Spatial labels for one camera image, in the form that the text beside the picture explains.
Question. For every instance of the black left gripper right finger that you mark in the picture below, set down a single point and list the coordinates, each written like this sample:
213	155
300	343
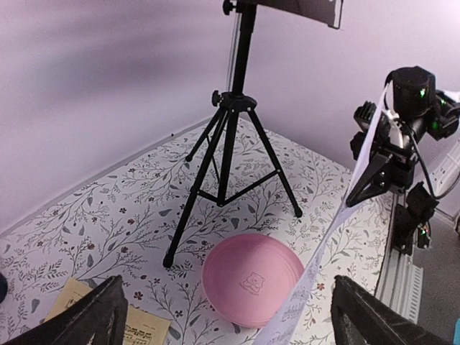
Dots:
359	318

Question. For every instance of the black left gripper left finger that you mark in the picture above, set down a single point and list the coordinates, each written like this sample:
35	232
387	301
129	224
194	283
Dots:
99	317

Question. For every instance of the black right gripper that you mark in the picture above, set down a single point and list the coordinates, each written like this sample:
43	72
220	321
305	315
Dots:
387	167

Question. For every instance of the purple sheet music page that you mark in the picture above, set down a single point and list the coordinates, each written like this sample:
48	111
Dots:
281	326

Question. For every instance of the black music stand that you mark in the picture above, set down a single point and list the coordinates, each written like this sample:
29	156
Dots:
249	180

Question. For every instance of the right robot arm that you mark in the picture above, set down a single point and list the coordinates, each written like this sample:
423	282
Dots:
418	108

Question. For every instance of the blue metronome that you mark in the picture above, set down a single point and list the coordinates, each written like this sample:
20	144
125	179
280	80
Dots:
456	337

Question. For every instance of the dark blue cup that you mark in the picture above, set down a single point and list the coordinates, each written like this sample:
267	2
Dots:
3	288

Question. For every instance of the pink plate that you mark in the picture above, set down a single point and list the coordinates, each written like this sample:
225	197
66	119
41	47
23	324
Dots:
247	277

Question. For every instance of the aluminium front rail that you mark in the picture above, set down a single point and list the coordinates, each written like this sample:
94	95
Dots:
400	281

